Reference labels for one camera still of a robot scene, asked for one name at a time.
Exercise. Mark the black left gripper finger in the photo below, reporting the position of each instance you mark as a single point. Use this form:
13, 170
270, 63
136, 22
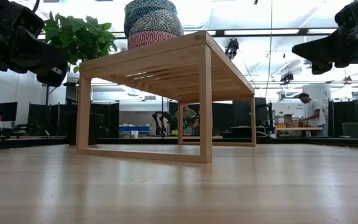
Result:
53, 79
36, 54

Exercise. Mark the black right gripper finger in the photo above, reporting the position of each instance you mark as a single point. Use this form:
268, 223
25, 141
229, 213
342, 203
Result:
319, 48
322, 68

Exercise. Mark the black background robot arm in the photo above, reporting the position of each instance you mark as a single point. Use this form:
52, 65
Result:
160, 119

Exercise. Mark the wooden slatted shelf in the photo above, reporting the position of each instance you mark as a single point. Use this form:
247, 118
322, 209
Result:
166, 59

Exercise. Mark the white column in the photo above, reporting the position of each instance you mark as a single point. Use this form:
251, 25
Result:
325, 93

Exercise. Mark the person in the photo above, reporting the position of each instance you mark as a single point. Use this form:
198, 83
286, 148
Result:
189, 113
314, 110

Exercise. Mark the green leafy plant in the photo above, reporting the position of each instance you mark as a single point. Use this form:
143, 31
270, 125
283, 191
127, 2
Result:
79, 37

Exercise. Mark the black partition panel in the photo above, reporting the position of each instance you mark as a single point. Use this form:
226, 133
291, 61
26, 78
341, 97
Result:
244, 112
337, 115
110, 118

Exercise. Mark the dark monitor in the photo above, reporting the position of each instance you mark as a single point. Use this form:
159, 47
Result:
8, 111

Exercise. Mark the wooden background table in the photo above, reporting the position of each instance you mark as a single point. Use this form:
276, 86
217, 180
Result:
297, 128

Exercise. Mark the grey office chair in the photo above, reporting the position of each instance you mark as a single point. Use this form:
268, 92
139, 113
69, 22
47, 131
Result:
354, 130

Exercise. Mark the blue storage bins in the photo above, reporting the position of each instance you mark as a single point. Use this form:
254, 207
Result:
134, 128

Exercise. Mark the white cup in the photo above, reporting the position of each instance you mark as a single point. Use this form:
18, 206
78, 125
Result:
135, 134

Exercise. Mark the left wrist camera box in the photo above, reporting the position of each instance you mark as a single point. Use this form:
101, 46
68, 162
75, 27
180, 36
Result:
28, 21

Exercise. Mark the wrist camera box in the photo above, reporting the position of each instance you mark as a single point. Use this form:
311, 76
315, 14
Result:
28, 21
346, 15

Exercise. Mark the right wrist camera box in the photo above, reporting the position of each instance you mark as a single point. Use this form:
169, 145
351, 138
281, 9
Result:
346, 15

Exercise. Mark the black ceiling camera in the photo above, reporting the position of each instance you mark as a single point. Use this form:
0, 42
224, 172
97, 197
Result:
286, 77
232, 48

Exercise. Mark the black overhead rail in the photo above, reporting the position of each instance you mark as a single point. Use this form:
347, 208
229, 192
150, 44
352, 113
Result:
259, 31

